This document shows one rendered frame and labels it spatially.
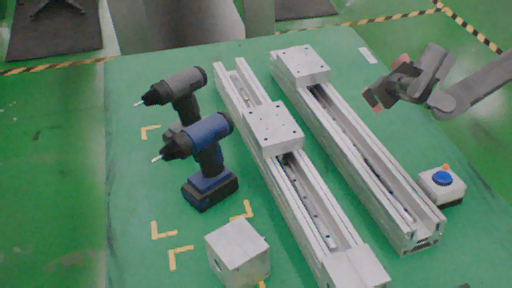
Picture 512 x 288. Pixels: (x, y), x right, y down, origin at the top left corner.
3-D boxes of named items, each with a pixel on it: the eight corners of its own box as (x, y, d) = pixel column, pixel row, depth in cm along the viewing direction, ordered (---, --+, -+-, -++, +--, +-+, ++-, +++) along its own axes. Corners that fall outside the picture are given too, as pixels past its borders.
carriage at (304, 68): (329, 88, 142) (330, 68, 138) (295, 96, 139) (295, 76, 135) (308, 63, 154) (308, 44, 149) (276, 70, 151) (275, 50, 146)
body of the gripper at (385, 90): (368, 88, 111) (382, 93, 104) (401, 59, 111) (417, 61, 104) (384, 109, 113) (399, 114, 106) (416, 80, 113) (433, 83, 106)
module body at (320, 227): (362, 271, 100) (366, 245, 95) (319, 287, 98) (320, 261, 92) (245, 80, 157) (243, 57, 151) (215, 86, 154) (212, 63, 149)
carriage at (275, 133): (304, 156, 119) (304, 135, 115) (263, 167, 116) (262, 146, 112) (281, 120, 131) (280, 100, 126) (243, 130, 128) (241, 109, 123)
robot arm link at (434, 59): (450, 115, 96) (446, 120, 105) (483, 64, 95) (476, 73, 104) (397, 87, 99) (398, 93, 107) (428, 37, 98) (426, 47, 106)
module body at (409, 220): (439, 244, 106) (447, 218, 100) (399, 258, 103) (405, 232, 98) (298, 68, 162) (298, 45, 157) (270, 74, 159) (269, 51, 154)
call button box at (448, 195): (461, 203, 115) (467, 185, 111) (426, 215, 112) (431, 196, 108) (441, 181, 121) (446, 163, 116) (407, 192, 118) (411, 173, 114)
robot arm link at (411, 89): (404, 97, 99) (424, 110, 101) (422, 67, 98) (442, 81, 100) (389, 92, 105) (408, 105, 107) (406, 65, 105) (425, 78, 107)
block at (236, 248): (280, 269, 101) (279, 240, 95) (234, 299, 96) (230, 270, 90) (254, 239, 107) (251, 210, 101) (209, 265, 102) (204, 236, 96)
